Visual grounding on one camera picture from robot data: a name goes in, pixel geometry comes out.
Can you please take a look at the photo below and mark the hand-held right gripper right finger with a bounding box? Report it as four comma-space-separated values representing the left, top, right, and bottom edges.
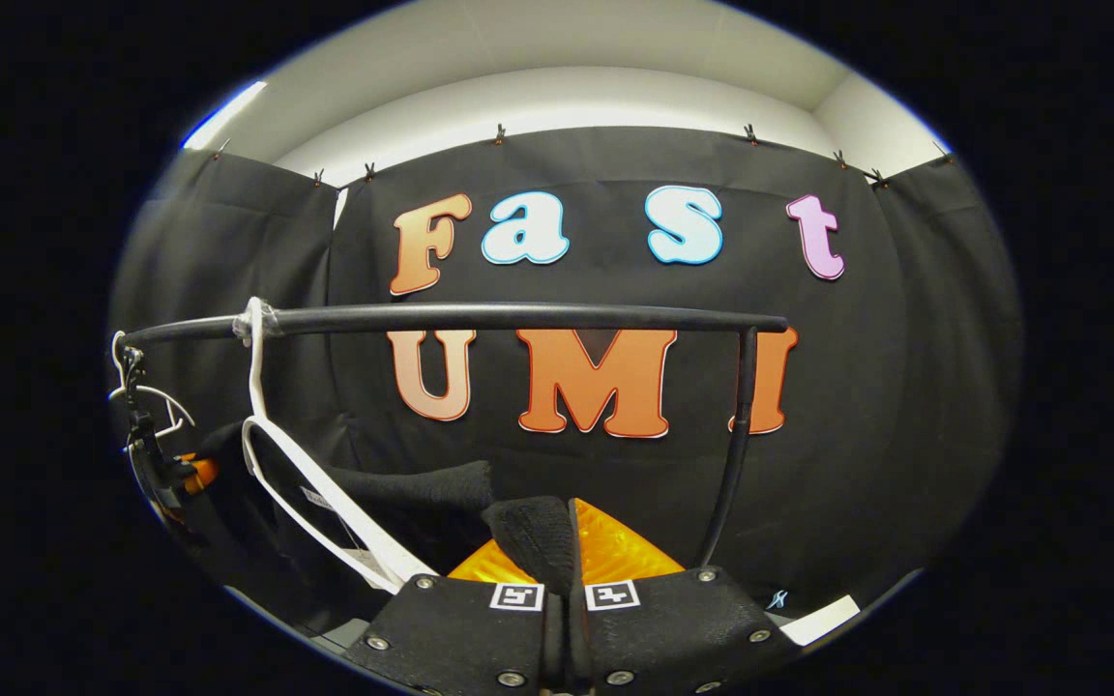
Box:
567, 498, 800, 696

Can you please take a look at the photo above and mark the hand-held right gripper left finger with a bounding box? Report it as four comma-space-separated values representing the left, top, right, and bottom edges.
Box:
342, 537, 566, 696

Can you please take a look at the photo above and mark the white plastic hanger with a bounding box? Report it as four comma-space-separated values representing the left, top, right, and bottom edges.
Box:
233, 297, 437, 594
109, 331, 195, 441

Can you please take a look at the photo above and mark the black jacket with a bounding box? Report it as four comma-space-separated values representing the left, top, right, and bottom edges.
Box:
175, 420, 579, 634

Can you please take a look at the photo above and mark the black clothes rack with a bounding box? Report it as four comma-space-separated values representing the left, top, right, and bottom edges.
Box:
117, 303, 790, 571

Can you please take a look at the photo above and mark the white box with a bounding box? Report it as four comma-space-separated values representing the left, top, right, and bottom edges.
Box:
779, 596, 863, 647

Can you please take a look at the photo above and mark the black backdrop cloth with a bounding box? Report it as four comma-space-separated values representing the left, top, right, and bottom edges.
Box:
110, 126, 1024, 620

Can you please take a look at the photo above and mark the row of black clips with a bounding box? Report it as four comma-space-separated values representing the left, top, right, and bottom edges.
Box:
212, 123, 954, 189

